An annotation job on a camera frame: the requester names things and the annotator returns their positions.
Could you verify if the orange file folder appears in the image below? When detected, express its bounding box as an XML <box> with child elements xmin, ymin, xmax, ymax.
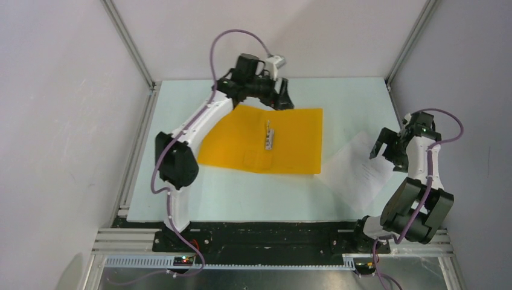
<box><xmin>198</xmin><ymin>105</ymin><xmax>323</xmax><ymax>175</ymax></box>

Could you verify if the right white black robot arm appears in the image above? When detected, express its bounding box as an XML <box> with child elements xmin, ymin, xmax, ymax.
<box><xmin>350</xmin><ymin>108</ymin><xmax>464</xmax><ymax>253</ymax></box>

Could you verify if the aluminium corner post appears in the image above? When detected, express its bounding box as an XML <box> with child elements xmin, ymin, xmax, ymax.
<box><xmin>385</xmin><ymin>0</ymin><xmax>441</xmax><ymax>88</ymax></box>
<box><xmin>100</xmin><ymin>0</ymin><xmax>155</xmax><ymax>90</ymax></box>

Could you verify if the metal folder clip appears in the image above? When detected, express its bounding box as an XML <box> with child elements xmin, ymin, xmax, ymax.
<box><xmin>264</xmin><ymin>120</ymin><xmax>275</xmax><ymax>150</ymax></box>

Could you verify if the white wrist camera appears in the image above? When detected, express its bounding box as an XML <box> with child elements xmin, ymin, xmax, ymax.
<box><xmin>401</xmin><ymin>113</ymin><xmax>412</xmax><ymax>131</ymax></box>
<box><xmin>264</xmin><ymin>55</ymin><xmax>286</xmax><ymax>80</ymax></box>

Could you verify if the left controller board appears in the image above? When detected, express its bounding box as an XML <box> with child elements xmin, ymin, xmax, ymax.
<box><xmin>173</xmin><ymin>256</ymin><xmax>195</xmax><ymax>266</ymax></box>

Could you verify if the aluminium frame rail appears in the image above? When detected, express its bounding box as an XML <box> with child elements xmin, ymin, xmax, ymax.
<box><xmin>80</xmin><ymin>222</ymin><xmax>466</xmax><ymax>289</ymax></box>

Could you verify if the right controller board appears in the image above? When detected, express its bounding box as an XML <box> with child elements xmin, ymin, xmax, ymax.
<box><xmin>354</xmin><ymin>262</ymin><xmax>376</xmax><ymax>276</ymax></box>

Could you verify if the left aluminium corner post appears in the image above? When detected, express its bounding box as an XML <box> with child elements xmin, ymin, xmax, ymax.
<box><xmin>100</xmin><ymin>0</ymin><xmax>155</xmax><ymax>90</ymax></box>

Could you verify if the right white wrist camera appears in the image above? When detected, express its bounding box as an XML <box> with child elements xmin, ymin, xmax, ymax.
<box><xmin>401</xmin><ymin>113</ymin><xmax>412</xmax><ymax>131</ymax></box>

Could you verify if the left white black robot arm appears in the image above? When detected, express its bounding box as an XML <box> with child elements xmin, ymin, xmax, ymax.
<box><xmin>150</xmin><ymin>53</ymin><xmax>294</xmax><ymax>251</ymax></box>

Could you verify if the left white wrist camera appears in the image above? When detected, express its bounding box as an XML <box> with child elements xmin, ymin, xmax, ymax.
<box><xmin>264</xmin><ymin>55</ymin><xmax>286</xmax><ymax>80</ymax></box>

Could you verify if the controller board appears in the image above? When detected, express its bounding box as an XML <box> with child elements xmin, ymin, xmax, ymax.
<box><xmin>354</xmin><ymin>262</ymin><xmax>376</xmax><ymax>276</ymax></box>
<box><xmin>173</xmin><ymin>256</ymin><xmax>195</xmax><ymax>266</ymax></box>

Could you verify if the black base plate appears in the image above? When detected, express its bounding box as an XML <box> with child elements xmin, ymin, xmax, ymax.
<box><xmin>114</xmin><ymin>218</ymin><xmax>373</xmax><ymax>267</ymax></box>

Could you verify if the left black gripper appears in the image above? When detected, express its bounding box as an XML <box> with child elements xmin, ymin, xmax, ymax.
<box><xmin>245</xmin><ymin>69</ymin><xmax>293</xmax><ymax>111</ymax></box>

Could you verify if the right aluminium corner post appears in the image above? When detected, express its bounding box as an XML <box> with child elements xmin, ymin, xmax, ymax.
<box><xmin>385</xmin><ymin>0</ymin><xmax>441</xmax><ymax>88</ymax></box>

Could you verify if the white paper sheet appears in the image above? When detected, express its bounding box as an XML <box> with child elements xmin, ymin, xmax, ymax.
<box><xmin>316</xmin><ymin>131</ymin><xmax>393</xmax><ymax>211</ymax></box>

